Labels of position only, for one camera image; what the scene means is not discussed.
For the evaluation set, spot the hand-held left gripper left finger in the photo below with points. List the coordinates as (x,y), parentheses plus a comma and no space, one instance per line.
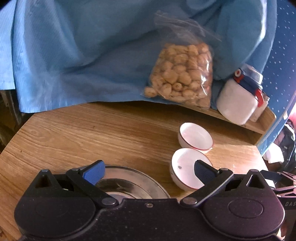
(94,172)

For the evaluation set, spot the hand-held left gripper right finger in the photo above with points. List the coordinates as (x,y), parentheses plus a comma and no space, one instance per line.
(201,171)

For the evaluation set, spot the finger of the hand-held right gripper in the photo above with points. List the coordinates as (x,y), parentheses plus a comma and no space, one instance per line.
(285,191)
(288,175)

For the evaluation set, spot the white bowl with red rim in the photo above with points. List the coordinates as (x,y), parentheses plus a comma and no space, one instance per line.
(196,136)
(182,169)

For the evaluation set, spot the white plastic bag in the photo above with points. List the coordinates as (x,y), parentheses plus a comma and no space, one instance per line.
(274,154)

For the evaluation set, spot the wooden desk shelf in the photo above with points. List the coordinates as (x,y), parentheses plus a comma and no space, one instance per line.
(263,124)

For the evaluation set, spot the white jug with blue lid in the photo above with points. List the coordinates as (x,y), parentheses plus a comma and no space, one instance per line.
(235,102)

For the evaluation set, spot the clear bag of puffed snacks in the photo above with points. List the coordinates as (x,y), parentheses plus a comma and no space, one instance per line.
(180,69)

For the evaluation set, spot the plain blue cloth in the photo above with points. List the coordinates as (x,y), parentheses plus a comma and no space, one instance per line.
(92,58)

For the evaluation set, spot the blue white-dotted cloth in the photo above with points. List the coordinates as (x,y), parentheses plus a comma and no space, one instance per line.
(282,58)

